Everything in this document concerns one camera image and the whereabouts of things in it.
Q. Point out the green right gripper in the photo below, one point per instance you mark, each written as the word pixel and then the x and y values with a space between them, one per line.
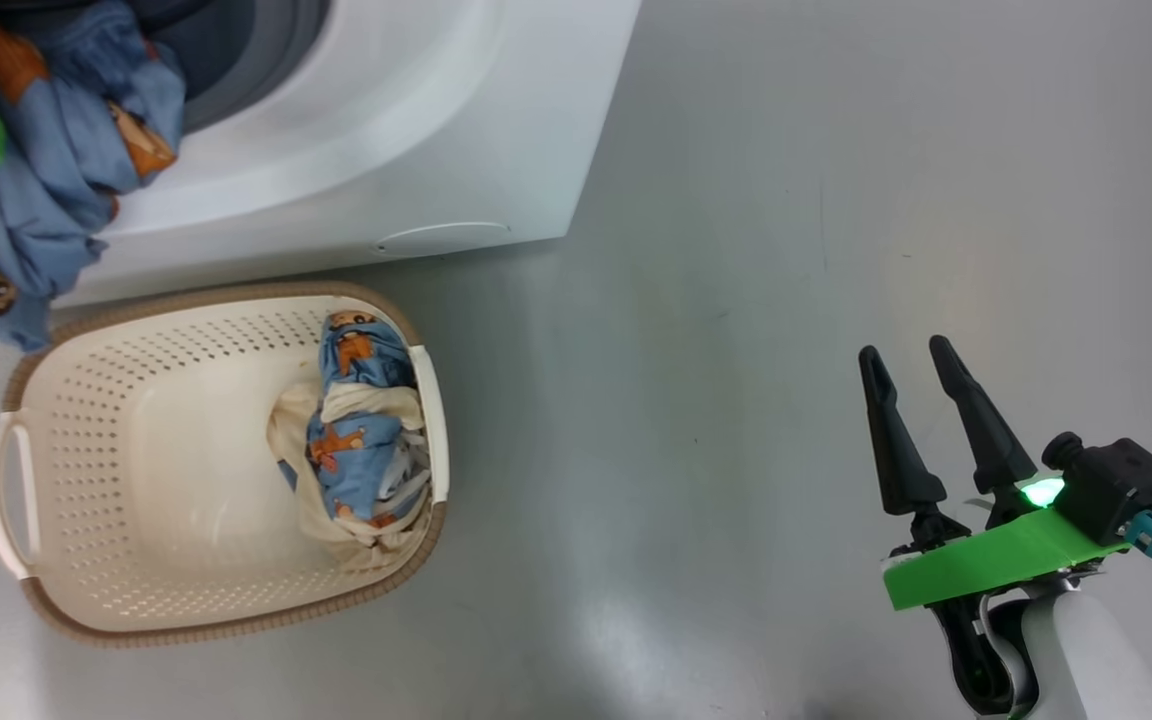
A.
pixel 996 560

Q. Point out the blue bear print garment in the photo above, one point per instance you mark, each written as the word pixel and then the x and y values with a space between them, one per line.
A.
pixel 356 350
pixel 56 130

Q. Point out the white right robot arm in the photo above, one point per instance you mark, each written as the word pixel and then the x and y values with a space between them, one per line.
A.
pixel 1086 660

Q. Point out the grey rubber door seal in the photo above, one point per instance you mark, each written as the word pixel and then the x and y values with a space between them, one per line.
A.
pixel 266 50

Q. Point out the cream perforated laundry basket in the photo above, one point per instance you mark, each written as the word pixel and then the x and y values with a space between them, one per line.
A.
pixel 136 450

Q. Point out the white washing machine body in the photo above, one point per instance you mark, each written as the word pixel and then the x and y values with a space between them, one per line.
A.
pixel 386 120

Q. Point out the oval washer drain filter cover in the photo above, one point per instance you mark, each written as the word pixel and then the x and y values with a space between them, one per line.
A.
pixel 446 238

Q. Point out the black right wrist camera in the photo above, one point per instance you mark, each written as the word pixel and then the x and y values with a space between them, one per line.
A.
pixel 1116 485

